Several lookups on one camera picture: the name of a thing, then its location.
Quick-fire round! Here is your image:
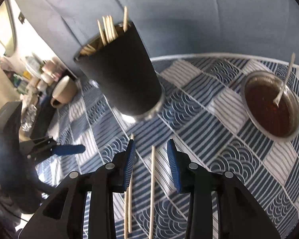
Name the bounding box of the lone wooden chopstick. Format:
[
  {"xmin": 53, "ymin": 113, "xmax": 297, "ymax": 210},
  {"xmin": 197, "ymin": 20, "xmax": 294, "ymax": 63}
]
[{"xmin": 80, "ymin": 44, "xmax": 96, "ymax": 56}]

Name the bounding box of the crumpled foil wrapper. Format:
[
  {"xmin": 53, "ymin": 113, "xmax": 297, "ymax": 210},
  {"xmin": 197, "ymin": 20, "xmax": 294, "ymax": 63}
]
[{"xmin": 21, "ymin": 105, "xmax": 38, "ymax": 132}]

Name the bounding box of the black side shelf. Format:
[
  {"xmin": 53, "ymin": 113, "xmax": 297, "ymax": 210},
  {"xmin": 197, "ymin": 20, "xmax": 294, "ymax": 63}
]
[{"xmin": 30, "ymin": 97, "xmax": 55, "ymax": 139}]

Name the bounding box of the beige ceramic mug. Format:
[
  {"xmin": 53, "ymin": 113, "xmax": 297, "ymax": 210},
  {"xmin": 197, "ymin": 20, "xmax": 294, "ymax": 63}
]
[{"xmin": 51, "ymin": 75, "xmax": 78, "ymax": 109}]

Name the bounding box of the pink glass jar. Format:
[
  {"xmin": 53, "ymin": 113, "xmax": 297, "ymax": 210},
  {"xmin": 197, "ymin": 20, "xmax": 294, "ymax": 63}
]
[{"xmin": 41, "ymin": 60, "xmax": 65, "ymax": 81}]

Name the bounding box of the metal bowl with sauce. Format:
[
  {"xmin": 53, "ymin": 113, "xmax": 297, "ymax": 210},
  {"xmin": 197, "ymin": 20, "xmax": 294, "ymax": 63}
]
[{"xmin": 240, "ymin": 71, "xmax": 299, "ymax": 142}]

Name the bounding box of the blue patterned tablecloth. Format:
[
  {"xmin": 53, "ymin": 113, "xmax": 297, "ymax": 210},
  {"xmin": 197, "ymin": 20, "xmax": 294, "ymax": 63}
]
[{"xmin": 37, "ymin": 56, "xmax": 299, "ymax": 238}]

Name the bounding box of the black cylindrical utensil holder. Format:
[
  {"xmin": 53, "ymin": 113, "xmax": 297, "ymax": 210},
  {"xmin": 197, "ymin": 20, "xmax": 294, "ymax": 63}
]
[{"xmin": 74, "ymin": 22, "xmax": 165, "ymax": 122}]

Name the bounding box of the metal spoon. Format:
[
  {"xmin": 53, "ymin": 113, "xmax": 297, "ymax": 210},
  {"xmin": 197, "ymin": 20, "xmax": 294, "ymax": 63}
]
[{"xmin": 273, "ymin": 52, "xmax": 295, "ymax": 107}]

